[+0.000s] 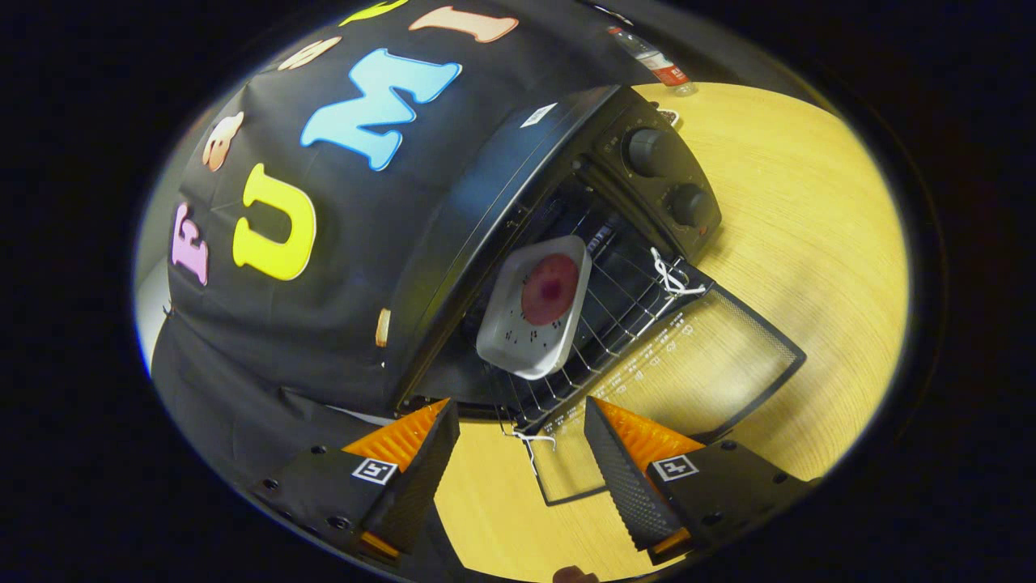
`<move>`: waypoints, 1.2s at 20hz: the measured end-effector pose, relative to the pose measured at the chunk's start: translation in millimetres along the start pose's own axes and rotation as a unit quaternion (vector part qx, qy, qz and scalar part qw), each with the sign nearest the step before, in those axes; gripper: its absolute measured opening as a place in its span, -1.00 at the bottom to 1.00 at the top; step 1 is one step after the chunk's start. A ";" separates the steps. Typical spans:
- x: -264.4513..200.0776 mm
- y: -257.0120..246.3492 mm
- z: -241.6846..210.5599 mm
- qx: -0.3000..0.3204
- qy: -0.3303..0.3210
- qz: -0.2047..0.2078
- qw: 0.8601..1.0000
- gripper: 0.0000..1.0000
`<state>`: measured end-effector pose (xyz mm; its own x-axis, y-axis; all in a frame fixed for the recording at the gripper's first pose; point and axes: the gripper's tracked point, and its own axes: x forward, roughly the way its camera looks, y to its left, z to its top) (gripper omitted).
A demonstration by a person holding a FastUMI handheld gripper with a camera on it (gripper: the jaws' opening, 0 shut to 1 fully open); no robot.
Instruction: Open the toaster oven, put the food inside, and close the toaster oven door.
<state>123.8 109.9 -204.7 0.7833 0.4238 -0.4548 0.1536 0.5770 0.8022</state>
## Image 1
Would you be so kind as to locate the white square plate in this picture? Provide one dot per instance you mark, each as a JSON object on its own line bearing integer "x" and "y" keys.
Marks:
{"x": 518, "y": 348}

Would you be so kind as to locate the pink round ham slice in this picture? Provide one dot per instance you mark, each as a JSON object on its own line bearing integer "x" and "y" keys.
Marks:
{"x": 550, "y": 291}

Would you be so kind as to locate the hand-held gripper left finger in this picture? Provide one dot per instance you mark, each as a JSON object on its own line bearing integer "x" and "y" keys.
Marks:
{"x": 417, "y": 486}

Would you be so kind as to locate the brown toast slice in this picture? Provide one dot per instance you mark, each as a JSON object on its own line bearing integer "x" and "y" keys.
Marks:
{"x": 384, "y": 328}

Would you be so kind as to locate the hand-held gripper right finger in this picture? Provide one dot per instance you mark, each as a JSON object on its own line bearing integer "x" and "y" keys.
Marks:
{"x": 623, "y": 486}

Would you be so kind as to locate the black toaster oven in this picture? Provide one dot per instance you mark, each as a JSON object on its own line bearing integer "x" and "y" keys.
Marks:
{"x": 486, "y": 186}

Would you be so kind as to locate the clear bottle with red label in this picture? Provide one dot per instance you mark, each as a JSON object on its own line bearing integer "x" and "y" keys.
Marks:
{"x": 660, "y": 69}

